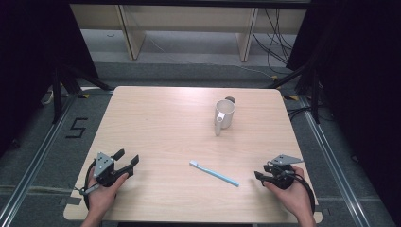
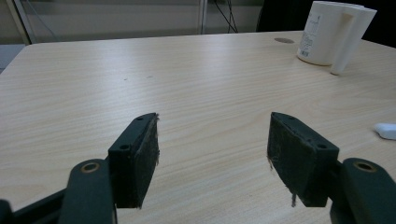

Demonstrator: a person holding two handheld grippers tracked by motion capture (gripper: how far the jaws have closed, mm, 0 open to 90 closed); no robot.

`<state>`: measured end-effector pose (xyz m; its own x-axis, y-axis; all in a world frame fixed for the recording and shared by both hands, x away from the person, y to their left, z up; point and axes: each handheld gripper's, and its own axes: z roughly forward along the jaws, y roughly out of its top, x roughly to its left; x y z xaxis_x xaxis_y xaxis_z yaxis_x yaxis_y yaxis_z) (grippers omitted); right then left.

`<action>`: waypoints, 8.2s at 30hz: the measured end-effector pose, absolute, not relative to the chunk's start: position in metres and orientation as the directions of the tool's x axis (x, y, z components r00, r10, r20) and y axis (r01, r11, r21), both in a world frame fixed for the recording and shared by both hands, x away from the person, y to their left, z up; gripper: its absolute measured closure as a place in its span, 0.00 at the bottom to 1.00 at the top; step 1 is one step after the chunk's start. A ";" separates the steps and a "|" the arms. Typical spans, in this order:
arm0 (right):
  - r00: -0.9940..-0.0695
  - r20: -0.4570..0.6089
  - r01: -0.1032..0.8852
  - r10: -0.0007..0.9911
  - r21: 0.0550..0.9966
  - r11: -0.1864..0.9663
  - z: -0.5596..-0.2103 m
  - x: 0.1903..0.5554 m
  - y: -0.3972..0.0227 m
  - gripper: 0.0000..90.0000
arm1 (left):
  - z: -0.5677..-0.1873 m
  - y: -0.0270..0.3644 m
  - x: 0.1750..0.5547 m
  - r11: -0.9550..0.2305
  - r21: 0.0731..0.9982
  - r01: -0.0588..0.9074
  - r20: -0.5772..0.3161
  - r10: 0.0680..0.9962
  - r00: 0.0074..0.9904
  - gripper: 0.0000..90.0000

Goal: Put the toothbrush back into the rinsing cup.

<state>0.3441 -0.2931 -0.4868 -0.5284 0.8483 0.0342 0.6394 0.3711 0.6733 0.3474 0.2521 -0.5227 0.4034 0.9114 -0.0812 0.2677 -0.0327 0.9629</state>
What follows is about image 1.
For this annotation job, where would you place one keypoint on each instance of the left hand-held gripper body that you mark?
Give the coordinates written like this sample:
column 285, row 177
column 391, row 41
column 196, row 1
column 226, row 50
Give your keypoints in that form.
column 105, row 171

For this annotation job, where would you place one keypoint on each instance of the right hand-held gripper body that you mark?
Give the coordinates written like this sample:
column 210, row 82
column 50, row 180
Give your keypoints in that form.
column 282, row 175

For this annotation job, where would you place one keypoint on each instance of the light blue toothbrush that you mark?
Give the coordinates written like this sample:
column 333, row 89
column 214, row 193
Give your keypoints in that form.
column 214, row 173

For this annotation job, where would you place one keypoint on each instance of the white cup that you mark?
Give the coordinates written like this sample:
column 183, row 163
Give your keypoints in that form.
column 224, row 115

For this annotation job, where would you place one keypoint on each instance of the person's left hand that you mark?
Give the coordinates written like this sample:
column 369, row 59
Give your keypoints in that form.
column 104, row 197

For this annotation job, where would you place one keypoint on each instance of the person's right hand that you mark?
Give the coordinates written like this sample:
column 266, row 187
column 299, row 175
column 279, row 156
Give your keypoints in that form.
column 294, row 198

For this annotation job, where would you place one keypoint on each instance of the grey tape strip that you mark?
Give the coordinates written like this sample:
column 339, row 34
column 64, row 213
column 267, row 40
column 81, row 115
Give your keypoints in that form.
column 71, row 201
column 324, row 212

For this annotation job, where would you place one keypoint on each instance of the yellow tape piece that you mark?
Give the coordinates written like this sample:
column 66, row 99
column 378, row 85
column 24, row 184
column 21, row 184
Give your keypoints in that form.
column 84, row 96
column 291, row 97

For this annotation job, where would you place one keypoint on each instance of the small brown round object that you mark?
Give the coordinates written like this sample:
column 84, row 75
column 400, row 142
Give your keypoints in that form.
column 230, row 99

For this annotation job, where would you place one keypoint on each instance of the black metal stand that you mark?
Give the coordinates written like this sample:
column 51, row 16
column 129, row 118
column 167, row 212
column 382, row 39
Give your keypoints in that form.
column 57, row 94
column 315, row 94

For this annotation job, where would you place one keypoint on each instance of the black curtain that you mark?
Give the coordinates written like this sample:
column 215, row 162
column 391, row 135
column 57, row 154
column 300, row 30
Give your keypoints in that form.
column 28, row 63
column 362, row 78

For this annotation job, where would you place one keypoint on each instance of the light wooden shelf unit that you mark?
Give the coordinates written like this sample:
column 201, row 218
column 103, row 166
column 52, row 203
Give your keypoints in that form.
column 189, row 22

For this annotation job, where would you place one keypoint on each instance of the metal floor rail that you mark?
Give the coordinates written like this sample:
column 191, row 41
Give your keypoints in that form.
column 337, row 176
column 34, row 167

